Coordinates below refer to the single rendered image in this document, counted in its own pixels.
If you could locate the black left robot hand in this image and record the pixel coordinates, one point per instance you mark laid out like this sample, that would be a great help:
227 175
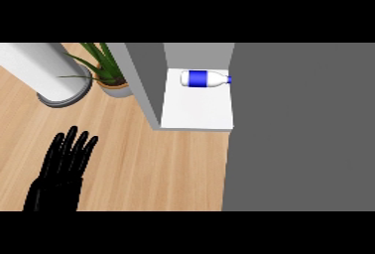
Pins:
57 185

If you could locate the grey cabinet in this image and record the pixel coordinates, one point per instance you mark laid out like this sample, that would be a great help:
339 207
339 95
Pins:
194 105

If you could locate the dark grey cabinet door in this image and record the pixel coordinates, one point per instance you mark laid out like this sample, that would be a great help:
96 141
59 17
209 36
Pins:
302 129

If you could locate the white paper towel roll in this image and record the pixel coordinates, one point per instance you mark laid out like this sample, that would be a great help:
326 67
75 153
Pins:
41 71

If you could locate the green potted plant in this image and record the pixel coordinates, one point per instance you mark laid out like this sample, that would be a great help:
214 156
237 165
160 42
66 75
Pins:
107 74

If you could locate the white bottle with blue label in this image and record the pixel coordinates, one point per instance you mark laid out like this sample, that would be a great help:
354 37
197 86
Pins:
200 78

